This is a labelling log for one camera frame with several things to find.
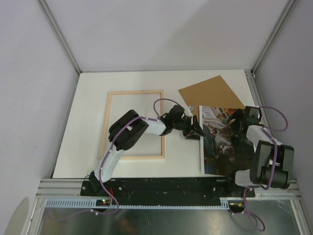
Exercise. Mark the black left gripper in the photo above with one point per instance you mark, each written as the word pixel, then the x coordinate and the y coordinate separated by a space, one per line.
pixel 196 128

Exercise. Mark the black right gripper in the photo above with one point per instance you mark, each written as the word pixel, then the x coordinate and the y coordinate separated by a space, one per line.
pixel 238 115

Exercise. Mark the cat and books photo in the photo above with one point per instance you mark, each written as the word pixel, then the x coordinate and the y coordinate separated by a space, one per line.
pixel 218 154

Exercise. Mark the brown cardboard backing board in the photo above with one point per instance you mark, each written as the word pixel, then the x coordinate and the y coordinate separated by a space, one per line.
pixel 213 92

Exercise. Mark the white wooden picture frame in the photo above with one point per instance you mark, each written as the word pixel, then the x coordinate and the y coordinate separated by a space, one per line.
pixel 122 107

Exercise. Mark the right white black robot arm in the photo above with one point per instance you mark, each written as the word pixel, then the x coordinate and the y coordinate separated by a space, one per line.
pixel 272 161

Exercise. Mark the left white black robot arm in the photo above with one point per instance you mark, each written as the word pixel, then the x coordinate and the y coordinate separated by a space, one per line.
pixel 126 132

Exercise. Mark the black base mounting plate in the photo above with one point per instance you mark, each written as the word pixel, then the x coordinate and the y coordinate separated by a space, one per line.
pixel 168 192

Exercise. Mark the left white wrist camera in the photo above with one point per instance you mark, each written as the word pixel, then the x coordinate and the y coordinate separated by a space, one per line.
pixel 190 110

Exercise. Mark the right aluminium corner post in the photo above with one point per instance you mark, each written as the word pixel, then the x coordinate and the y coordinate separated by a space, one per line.
pixel 282 19

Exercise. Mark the aluminium corner post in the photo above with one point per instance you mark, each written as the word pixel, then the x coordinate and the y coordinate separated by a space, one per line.
pixel 282 19
pixel 58 34

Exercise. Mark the aluminium front rail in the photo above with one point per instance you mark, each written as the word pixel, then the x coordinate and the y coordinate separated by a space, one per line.
pixel 70 188

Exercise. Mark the left aluminium corner post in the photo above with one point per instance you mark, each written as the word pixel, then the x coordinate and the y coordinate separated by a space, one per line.
pixel 58 34

